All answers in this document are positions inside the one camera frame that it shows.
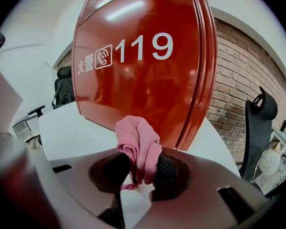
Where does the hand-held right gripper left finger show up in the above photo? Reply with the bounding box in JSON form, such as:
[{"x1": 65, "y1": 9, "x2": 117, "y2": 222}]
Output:
[{"x1": 49, "y1": 148, "x2": 132, "y2": 229}]

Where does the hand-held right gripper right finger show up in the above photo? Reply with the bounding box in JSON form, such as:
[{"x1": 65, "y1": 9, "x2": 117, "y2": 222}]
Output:
[{"x1": 133, "y1": 149, "x2": 275, "y2": 229}]

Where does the pink cloth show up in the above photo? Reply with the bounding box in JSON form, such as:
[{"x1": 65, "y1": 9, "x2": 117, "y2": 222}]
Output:
[{"x1": 115, "y1": 115, "x2": 163, "y2": 191}]

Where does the red fire extinguisher box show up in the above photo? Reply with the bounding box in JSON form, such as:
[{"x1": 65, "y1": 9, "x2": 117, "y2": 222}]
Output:
[{"x1": 71, "y1": 0, "x2": 218, "y2": 152}]

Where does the white square platform board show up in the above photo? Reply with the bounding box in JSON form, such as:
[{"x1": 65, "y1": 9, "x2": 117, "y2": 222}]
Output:
[{"x1": 38, "y1": 101, "x2": 241, "y2": 229}]

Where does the white plush ball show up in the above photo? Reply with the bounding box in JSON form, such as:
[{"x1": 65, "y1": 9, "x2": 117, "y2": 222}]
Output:
[{"x1": 260, "y1": 148, "x2": 281, "y2": 177}]

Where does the black office chair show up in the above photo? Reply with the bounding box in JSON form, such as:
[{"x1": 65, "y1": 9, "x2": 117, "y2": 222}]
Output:
[
  {"x1": 238, "y1": 86, "x2": 286, "y2": 197},
  {"x1": 27, "y1": 65, "x2": 76, "y2": 117}
]

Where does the grey desk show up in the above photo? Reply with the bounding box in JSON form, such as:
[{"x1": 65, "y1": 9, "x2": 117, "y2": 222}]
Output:
[{"x1": 271, "y1": 127, "x2": 286, "y2": 157}]

